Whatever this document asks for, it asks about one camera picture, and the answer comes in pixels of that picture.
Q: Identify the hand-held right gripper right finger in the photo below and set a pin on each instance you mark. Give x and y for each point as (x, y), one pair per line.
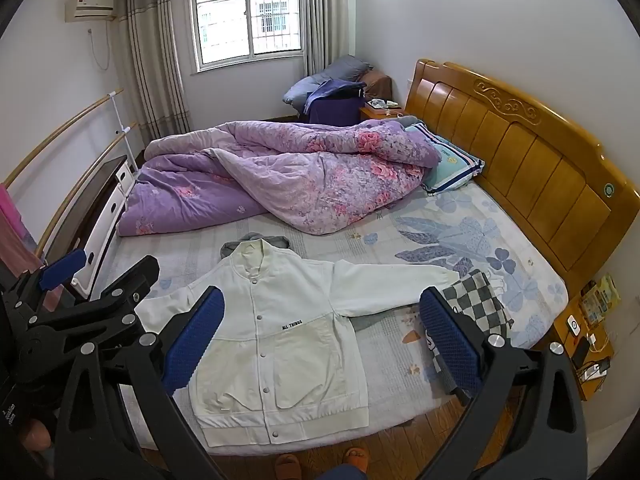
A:
(450, 345)

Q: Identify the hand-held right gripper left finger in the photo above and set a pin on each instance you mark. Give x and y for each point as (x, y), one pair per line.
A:
(195, 340)

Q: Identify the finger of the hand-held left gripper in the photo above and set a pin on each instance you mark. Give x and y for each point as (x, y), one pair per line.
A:
(62, 266)
(135, 274)

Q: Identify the white button jacket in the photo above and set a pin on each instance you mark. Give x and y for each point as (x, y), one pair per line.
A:
(280, 360)

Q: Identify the person's left hand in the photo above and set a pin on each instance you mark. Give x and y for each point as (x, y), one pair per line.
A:
(35, 435)

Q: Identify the black white checkered garment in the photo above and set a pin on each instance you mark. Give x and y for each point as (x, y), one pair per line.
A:
(475, 300)

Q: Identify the pink cloth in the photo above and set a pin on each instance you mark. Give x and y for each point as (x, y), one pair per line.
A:
(15, 240)

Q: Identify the white dresser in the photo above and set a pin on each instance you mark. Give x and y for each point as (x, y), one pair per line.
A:
(85, 210)

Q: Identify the white drawer cabinet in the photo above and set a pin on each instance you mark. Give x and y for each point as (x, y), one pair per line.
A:
(107, 212)

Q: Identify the grey hooded garment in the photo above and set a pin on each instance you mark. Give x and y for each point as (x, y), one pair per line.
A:
(235, 246)

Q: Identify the wooden nightstand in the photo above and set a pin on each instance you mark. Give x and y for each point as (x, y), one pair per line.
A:
(372, 114)
(565, 332)

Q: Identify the white round charger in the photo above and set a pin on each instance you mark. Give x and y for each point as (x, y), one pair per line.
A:
(573, 327)

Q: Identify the black phone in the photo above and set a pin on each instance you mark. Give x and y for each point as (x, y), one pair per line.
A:
(581, 352)

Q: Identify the orange slipper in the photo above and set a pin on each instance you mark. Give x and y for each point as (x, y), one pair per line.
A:
(288, 466)
(357, 460)

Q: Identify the yellow packet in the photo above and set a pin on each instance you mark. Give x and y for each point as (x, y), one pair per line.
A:
(602, 300)

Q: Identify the purple floral quilt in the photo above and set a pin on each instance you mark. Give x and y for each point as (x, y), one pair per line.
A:
(280, 180)

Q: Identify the blue striped pillow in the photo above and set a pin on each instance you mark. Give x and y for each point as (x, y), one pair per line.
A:
(452, 165)

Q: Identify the wooden bed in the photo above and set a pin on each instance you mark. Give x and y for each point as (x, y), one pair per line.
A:
(530, 170)

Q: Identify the grey striped curtain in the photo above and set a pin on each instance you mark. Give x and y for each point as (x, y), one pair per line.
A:
(325, 20)
(150, 60)

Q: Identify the white teal packet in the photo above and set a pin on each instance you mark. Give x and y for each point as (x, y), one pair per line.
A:
(382, 104)

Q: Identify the white air conditioner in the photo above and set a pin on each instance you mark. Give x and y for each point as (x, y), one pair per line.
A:
(90, 7)

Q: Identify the dark purple cloth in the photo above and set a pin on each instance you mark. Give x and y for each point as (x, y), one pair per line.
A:
(332, 105)

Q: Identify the brown pillow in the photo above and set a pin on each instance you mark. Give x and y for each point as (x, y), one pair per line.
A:
(377, 82)

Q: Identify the white framed window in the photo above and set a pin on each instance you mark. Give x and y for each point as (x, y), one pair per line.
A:
(247, 12)

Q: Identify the grey blue pillow pile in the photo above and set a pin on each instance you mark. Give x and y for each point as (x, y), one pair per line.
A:
(340, 69)

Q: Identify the wooden rail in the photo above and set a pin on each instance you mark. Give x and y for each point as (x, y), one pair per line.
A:
(60, 130)
(85, 180)

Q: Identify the white rail stand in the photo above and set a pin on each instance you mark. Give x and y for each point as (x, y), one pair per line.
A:
(122, 130)

